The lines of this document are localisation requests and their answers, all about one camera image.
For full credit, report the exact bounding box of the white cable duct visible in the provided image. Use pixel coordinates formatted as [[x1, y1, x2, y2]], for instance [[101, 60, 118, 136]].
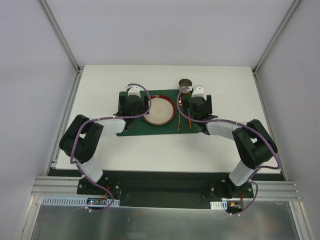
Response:
[[42, 196, 120, 208], [210, 200, 228, 211]]

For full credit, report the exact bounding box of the copper spoon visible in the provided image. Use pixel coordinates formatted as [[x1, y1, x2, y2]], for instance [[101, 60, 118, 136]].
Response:
[[178, 96, 183, 132]]

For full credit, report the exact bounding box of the left white cable duct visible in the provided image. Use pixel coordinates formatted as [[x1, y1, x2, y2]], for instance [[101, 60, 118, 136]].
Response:
[[42, 196, 120, 208]]

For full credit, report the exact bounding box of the aluminium frame post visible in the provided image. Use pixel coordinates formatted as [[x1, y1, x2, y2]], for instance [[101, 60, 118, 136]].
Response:
[[251, 0, 303, 76], [37, 0, 82, 74]]

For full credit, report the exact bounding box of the green placemat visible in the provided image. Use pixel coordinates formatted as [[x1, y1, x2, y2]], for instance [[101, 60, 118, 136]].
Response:
[[116, 89, 199, 137]]

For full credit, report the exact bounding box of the left aluminium frame post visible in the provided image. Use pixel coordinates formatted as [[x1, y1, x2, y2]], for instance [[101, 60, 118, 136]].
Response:
[[37, 0, 82, 74]]

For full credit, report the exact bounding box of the right aluminium frame post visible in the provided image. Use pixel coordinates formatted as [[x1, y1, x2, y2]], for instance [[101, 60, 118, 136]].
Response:
[[251, 0, 303, 76]]

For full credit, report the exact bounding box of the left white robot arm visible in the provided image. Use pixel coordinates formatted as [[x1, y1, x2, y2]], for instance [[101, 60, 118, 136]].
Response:
[[59, 94, 150, 195]]

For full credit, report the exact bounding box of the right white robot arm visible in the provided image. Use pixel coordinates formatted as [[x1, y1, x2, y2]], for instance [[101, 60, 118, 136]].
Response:
[[182, 95, 278, 199]]

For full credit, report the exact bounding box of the aluminium front rail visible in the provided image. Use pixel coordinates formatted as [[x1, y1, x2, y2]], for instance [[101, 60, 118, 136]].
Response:
[[31, 176, 303, 202]]

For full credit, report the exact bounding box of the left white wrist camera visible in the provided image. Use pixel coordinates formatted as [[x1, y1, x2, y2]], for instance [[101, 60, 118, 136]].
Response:
[[125, 84, 141, 98]]

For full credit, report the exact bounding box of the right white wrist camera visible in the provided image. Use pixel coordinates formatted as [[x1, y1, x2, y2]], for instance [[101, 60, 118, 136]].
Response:
[[191, 85, 205, 98]]

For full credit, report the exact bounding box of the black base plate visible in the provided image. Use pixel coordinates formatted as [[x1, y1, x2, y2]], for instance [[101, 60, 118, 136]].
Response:
[[76, 170, 254, 209]]

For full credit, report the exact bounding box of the right white cable duct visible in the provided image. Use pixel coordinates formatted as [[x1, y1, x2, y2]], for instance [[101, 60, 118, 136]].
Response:
[[210, 200, 228, 211]]

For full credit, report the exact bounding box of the orange knife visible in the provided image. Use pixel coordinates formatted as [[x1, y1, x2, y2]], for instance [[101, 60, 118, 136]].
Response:
[[187, 107, 192, 129]]

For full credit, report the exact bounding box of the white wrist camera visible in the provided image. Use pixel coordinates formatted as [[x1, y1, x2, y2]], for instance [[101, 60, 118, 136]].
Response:
[[125, 84, 141, 98], [191, 85, 205, 98]]

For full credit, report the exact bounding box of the steel cup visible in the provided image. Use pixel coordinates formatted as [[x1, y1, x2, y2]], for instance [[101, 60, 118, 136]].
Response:
[[178, 78, 193, 98]]

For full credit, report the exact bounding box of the red rimmed beige plate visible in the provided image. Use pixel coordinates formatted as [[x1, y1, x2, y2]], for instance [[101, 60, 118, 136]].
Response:
[[142, 95, 177, 126]]

